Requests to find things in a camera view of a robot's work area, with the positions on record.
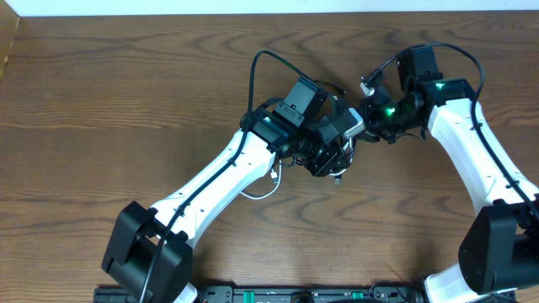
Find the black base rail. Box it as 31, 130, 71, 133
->
93, 284, 426, 303

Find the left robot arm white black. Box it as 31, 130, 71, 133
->
102, 77, 364, 302

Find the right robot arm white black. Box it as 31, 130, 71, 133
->
360, 44, 538, 302

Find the white charging cable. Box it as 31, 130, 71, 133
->
239, 138, 355, 200

